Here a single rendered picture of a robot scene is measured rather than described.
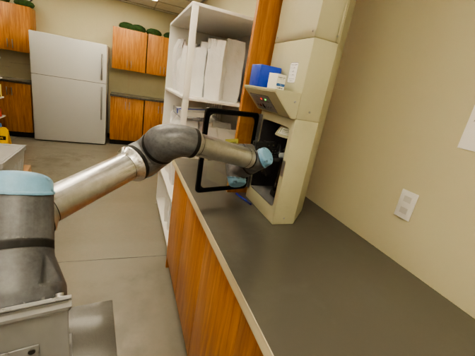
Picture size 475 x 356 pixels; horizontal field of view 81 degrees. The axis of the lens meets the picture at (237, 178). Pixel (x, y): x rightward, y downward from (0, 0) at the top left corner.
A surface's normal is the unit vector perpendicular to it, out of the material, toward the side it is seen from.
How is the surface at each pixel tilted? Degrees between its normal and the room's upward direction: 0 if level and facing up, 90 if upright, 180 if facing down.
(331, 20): 90
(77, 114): 90
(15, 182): 46
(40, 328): 90
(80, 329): 0
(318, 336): 0
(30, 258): 38
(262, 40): 90
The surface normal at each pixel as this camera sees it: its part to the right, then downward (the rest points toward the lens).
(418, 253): -0.92, -0.04
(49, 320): 0.50, 0.35
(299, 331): 0.16, -0.94
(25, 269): 0.64, -0.62
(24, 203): 0.73, -0.35
